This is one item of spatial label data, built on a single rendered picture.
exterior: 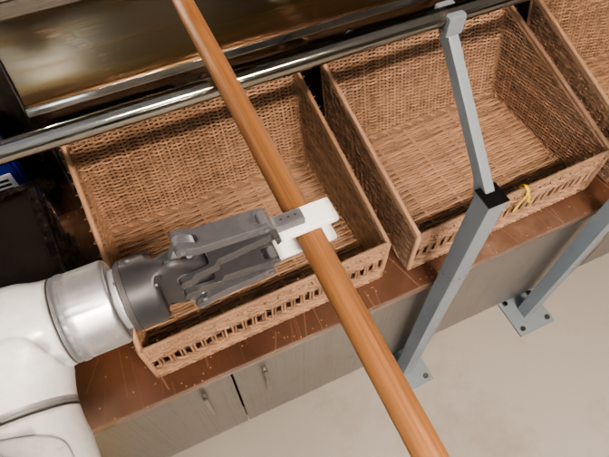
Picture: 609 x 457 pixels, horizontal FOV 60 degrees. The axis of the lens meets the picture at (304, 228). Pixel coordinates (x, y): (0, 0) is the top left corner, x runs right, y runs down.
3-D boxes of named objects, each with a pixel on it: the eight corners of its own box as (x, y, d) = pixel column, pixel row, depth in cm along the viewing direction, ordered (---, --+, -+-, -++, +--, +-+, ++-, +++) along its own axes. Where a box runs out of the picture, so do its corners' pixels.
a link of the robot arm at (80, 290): (73, 300, 58) (127, 280, 60) (91, 374, 54) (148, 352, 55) (39, 260, 51) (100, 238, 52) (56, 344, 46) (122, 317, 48)
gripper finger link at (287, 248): (280, 257, 58) (280, 260, 58) (337, 235, 59) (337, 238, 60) (269, 236, 59) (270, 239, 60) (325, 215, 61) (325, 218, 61)
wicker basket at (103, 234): (96, 211, 133) (53, 136, 110) (297, 138, 146) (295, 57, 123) (154, 384, 110) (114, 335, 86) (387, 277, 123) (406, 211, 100)
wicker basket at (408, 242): (313, 136, 147) (314, 55, 123) (478, 74, 160) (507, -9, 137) (405, 275, 123) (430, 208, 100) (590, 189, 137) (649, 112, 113)
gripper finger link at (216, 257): (172, 259, 55) (168, 254, 54) (268, 214, 56) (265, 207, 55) (183, 290, 54) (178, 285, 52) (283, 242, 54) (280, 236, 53)
